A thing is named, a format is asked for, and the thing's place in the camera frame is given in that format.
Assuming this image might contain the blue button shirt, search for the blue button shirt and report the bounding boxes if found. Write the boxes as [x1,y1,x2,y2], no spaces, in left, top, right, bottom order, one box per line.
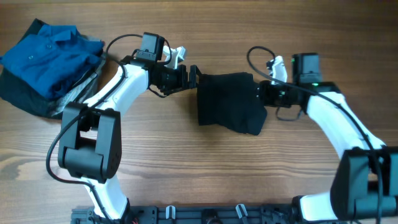
[1,25,104,100]

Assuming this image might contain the black t-shirt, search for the black t-shirt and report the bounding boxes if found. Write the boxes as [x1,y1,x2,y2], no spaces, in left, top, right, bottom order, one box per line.
[197,72,267,136]

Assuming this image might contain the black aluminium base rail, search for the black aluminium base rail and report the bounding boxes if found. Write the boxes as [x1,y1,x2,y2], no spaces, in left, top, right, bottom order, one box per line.
[70,203,299,224]

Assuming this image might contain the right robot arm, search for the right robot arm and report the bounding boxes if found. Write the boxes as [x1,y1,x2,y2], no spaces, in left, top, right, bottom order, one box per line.
[257,81,397,223]

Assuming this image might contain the dark folded garment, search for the dark folded garment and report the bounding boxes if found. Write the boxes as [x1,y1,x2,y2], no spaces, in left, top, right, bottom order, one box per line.
[1,19,78,119]

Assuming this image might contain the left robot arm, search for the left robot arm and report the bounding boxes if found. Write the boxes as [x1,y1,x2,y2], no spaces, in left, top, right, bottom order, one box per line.
[52,55,201,223]

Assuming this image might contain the grey folded garment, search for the grey folded garment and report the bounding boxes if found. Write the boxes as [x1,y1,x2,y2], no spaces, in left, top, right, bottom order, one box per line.
[40,34,104,109]

